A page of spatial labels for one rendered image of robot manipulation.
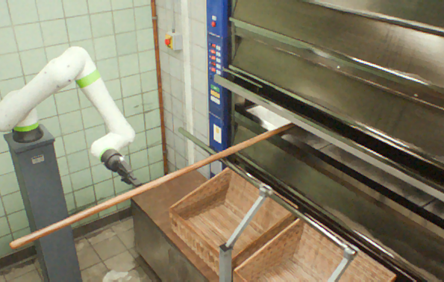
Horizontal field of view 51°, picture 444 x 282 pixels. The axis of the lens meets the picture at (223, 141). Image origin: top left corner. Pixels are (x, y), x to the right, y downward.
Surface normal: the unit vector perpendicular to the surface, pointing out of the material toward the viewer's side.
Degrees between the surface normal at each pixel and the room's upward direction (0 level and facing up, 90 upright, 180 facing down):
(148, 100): 90
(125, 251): 0
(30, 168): 90
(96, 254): 0
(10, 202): 90
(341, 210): 70
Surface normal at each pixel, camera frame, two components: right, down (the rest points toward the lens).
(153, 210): 0.00, -0.87
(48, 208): 0.60, 0.39
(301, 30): -0.76, -0.03
